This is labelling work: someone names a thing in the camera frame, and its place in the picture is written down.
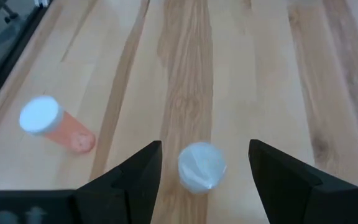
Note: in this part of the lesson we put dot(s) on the small white ball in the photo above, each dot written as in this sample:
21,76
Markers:
202,166

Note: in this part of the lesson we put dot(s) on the orange pill bottle white cap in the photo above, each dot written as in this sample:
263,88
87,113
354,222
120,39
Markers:
42,115

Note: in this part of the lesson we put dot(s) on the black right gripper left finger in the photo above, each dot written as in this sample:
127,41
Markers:
120,199

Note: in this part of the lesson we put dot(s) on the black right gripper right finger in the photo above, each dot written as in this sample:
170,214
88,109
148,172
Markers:
297,199

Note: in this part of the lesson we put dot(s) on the black metal table frame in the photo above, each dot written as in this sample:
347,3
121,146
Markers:
11,59

